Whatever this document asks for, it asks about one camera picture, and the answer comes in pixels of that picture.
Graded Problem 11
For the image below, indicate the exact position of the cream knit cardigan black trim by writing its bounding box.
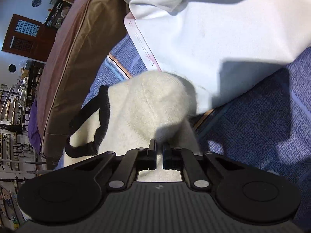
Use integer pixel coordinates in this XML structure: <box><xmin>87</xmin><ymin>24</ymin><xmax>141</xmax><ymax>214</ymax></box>
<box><xmin>58</xmin><ymin>71</ymin><xmax>200</xmax><ymax>168</ymax></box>

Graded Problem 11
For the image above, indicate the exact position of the blue plaid bed sheet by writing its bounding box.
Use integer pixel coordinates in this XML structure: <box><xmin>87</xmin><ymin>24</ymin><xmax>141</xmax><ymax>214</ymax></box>
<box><xmin>81</xmin><ymin>34</ymin><xmax>311</xmax><ymax>228</ymax></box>

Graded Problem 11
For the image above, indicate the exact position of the purple cloth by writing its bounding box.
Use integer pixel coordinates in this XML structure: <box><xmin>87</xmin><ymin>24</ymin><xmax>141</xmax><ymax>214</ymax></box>
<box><xmin>28</xmin><ymin>99</ymin><xmax>42</xmax><ymax>155</ymax></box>

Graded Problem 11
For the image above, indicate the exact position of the white cloth garment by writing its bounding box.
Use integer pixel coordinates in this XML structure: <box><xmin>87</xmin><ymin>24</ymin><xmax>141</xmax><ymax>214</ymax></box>
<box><xmin>124</xmin><ymin>0</ymin><xmax>310</xmax><ymax>114</ymax></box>

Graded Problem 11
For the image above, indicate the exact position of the brown maroon mattress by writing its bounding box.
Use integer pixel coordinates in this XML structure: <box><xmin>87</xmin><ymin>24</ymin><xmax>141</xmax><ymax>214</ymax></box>
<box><xmin>35</xmin><ymin>0</ymin><xmax>127</xmax><ymax>159</ymax></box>

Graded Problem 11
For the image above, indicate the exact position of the cluttered metal shelf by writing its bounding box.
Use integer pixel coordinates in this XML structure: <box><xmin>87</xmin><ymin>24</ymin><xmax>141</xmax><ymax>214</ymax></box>
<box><xmin>1</xmin><ymin>59</ymin><xmax>45</xmax><ymax>134</ymax></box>

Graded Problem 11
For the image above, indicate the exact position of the dark red wooden door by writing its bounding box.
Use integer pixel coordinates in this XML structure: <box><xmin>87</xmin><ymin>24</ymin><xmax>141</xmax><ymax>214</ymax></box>
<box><xmin>2</xmin><ymin>14</ymin><xmax>57</xmax><ymax>62</ymax></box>

